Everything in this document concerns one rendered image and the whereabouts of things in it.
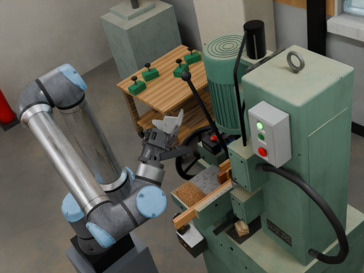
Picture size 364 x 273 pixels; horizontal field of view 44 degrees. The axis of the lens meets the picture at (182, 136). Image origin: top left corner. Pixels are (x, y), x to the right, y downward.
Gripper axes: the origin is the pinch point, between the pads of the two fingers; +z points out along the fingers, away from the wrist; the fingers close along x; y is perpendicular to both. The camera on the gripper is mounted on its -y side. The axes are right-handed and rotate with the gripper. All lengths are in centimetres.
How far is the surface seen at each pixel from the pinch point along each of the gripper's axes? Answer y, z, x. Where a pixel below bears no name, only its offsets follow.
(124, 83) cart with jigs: -14, 46, 177
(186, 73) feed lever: 2.9, 11.7, -6.0
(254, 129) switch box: -11.9, -4.4, -33.9
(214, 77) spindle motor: -5.1, 12.4, -11.4
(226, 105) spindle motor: -13.9, 6.6, -6.8
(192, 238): -40, -41, 45
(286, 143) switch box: -20.2, -5.8, -38.2
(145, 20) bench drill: -18, 108, 201
